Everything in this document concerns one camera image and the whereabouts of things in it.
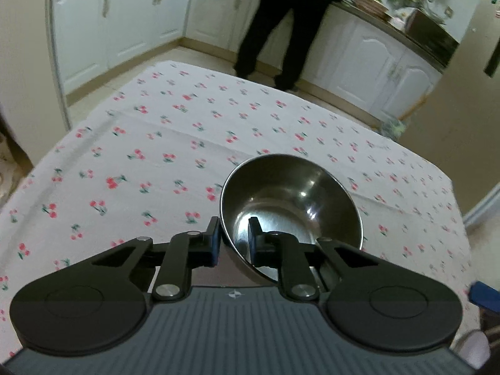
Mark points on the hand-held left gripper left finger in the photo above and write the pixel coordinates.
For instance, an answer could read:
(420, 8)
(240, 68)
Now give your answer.
(214, 243)

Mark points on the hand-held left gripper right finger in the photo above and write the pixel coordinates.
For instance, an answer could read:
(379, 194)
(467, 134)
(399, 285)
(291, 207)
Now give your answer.
(252, 242)

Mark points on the stainless steel bowl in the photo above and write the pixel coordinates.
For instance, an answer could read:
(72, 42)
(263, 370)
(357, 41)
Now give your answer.
(297, 195)

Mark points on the cherry print tablecloth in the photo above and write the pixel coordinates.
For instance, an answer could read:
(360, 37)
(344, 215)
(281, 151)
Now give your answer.
(156, 156)

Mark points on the clear plastic bag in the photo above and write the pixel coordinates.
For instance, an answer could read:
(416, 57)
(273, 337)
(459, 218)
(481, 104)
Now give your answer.
(394, 127)

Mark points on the white kitchen base cabinets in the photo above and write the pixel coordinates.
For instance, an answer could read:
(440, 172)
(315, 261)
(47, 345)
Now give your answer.
(129, 19)
(375, 62)

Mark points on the dark blue object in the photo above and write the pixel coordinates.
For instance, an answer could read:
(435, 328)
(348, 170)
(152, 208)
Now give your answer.
(486, 295)

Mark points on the pale pink cloth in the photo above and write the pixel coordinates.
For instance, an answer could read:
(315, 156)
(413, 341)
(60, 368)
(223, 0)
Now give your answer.
(473, 349)

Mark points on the woven basket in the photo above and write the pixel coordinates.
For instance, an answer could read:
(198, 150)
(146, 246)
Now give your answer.
(371, 3)

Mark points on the dark metal countertop box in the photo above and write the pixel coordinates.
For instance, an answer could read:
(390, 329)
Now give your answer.
(431, 35)

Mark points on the metal door frame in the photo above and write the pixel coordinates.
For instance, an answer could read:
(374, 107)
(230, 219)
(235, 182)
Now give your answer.
(58, 54)

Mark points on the black wall fixture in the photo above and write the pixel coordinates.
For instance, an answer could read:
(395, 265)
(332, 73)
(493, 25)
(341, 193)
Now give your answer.
(493, 56)

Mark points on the wall socket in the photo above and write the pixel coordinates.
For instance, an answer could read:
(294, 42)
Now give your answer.
(449, 11)

